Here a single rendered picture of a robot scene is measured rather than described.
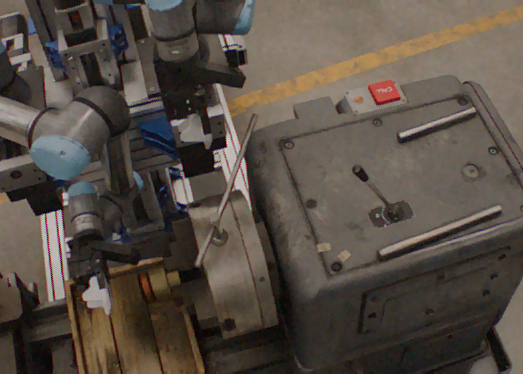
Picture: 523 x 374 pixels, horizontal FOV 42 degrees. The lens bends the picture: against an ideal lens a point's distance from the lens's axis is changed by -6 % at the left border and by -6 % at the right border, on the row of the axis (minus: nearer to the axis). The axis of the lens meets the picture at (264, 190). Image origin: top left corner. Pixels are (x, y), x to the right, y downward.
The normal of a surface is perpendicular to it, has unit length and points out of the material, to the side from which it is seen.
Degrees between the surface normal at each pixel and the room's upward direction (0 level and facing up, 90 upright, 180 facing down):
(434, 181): 0
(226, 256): 24
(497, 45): 0
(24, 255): 0
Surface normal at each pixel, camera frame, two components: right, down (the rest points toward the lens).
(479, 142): -0.06, -0.58
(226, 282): 0.14, 0.08
